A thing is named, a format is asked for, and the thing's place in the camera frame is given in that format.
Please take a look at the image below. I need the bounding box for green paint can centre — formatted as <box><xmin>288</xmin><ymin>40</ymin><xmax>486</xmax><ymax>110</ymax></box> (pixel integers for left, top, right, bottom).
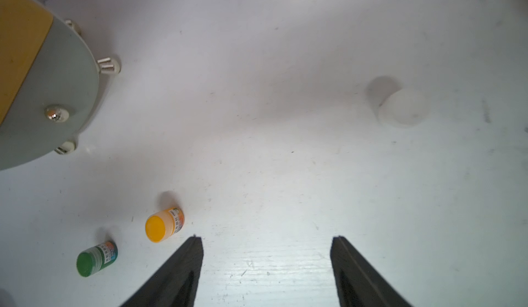
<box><xmin>76</xmin><ymin>241</ymin><xmax>118</xmax><ymax>278</ymax></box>

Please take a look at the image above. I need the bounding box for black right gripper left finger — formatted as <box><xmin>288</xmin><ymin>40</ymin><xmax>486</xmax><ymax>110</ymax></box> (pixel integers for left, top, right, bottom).
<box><xmin>122</xmin><ymin>236</ymin><xmax>204</xmax><ymax>307</ymax></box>

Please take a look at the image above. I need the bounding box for orange paint can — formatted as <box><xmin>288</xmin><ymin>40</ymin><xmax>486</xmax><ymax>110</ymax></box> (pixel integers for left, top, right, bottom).
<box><xmin>145</xmin><ymin>208</ymin><xmax>185</xmax><ymax>243</ymax></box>

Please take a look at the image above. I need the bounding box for grey-green bottom drawer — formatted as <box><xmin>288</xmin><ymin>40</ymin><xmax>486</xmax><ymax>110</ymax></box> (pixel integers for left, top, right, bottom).
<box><xmin>1</xmin><ymin>18</ymin><xmax>99</xmax><ymax>170</ymax></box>

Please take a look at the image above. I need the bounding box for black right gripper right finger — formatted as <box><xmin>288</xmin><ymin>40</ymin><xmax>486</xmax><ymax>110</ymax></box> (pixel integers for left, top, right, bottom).
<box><xmin>330</xmin><ymin>236</ymin><xmax>411</xmax><ymax>307</ymax></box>

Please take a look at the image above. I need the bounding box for white round drawer cabinet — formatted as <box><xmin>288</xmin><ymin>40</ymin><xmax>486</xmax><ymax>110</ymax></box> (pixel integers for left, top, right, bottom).
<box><xmin>54</xmin><ymin>19</ymin><xmax>121</xmax><ymax>155</ymax></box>

